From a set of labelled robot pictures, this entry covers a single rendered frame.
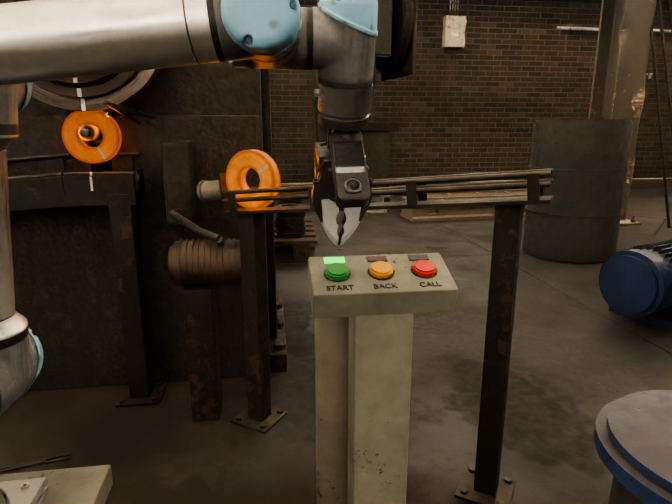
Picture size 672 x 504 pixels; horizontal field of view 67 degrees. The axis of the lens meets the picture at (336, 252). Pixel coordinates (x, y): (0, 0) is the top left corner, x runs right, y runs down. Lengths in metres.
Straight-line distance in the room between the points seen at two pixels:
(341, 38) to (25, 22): 0.34
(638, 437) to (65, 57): 0.83
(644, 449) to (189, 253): 1.09
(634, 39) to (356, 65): 4.47
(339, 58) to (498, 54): 7.76
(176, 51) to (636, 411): 0.78
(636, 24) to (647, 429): 4.44
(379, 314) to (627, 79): 4.36
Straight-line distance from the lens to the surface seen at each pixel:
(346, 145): 0.71
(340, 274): 0.82
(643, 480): 0.78
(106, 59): 0.59
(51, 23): 0.59
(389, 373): 0.89
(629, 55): 5.04
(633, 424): 0.86
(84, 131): 1.57
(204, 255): 1.40
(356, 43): 0.68
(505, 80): 8.43
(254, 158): 1.32
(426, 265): 0.87
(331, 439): 1.11
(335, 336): 1.00
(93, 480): 0.95
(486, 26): 8.38
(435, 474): 1.39
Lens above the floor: 0.84
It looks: 14 degrees down
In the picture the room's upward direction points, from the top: straight up
